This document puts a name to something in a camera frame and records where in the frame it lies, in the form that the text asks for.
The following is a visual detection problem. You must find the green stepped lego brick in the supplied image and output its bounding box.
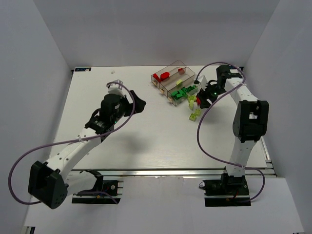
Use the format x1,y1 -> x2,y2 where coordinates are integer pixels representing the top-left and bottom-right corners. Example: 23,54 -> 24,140
178,89 -> 186,96

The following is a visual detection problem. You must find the red lego brick stack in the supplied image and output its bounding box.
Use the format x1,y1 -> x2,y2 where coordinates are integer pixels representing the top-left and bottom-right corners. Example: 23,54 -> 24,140
153,74 -> 161,82

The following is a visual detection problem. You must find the red flower toy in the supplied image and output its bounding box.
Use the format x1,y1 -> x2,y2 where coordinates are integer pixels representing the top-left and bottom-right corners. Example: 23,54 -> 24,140
160,72 -> 170,81

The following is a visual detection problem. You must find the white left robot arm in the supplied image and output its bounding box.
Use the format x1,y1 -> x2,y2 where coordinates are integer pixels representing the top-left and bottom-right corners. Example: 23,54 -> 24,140
28,90 -> 146,209

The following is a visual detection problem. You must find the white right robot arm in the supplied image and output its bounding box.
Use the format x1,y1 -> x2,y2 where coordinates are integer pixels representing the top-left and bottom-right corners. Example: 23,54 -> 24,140
195,63 -> 269,186

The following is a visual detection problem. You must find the clear three-compartment organizer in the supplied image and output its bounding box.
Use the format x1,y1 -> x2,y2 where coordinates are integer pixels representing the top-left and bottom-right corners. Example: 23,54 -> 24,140
151,60 -> 199,106

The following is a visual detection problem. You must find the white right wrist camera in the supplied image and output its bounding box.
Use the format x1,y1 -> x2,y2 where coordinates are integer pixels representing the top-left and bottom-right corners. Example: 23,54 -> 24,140
194,75 -> 208,91

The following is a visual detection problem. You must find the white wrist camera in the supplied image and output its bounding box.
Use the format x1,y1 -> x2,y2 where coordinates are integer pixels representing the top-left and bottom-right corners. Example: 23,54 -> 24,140
194,75 -> 208,91
106,79 -> 124,97

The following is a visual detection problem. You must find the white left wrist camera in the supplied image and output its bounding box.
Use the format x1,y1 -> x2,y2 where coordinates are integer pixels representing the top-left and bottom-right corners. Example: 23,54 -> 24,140
106,79 -> 124,97

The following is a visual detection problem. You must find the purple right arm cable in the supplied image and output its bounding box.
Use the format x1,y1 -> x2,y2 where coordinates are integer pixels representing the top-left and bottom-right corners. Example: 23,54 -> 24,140
195,62 -> 266,201

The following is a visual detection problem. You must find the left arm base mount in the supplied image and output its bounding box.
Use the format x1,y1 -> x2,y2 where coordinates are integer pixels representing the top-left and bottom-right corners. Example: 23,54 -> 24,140
72,179 -> 124,205

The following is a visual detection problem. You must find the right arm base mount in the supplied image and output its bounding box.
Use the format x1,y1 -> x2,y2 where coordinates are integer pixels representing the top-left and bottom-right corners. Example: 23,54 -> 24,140
198,179 -> 251,207

